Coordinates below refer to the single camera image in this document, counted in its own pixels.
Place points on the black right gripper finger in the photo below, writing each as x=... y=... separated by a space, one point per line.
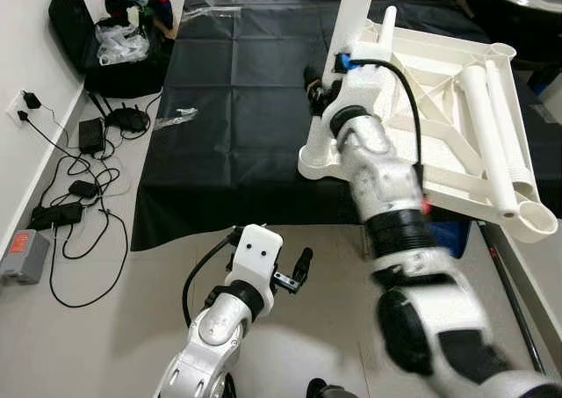
x=313 y=79

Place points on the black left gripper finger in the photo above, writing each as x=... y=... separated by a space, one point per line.
x=304 y=264

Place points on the white plastic children table top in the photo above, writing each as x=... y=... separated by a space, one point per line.
x=448 y=196

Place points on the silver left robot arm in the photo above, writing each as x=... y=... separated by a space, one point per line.
x=211 y=332

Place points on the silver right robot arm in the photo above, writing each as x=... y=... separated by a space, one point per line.
x=382 y=174

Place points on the dark right robot foot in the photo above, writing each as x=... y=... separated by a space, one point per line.
x=332 y=389

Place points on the dark robot foot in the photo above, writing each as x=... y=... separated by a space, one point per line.
x=228 y=387
x=332 y=389

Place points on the dark left robot foot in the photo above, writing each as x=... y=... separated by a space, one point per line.
x=228 y=387

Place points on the flat clear plastic bag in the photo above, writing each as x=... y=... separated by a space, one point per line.
x=211 y=11

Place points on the small clear plastic bag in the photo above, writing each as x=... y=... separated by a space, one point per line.
x=174 y=117

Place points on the blue plastic dustpan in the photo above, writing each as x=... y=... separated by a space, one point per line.
x=452 y=240

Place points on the black wifi router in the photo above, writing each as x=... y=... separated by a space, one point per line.
x=130 y=121

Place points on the crumpled clear plastic bag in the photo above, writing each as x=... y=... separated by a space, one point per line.
x=120 y=45

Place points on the long black pole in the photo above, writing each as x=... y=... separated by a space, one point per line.
x=505 y=288

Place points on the black round basin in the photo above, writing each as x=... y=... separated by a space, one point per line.
x=514 y=20

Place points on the small black power brick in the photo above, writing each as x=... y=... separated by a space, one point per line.
x=82 y=189

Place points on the black power adapter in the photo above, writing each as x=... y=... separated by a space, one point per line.
x=90 y=134

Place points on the black power strip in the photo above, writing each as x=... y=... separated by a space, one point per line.
x=55 y=215

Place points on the grey box orange label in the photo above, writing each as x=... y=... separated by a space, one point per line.
x=25 y=256

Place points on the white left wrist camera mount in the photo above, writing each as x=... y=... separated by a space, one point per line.
x=256 y=249

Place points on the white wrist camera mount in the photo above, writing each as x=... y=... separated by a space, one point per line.
x=256 y=249
x=364 y=77

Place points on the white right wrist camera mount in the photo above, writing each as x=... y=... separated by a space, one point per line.
x=364 y=77

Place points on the black wall plug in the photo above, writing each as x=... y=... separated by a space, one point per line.
x=32 y=99
x=23 y=114

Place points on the white wall socket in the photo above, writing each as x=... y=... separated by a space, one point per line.
x=13 y=106

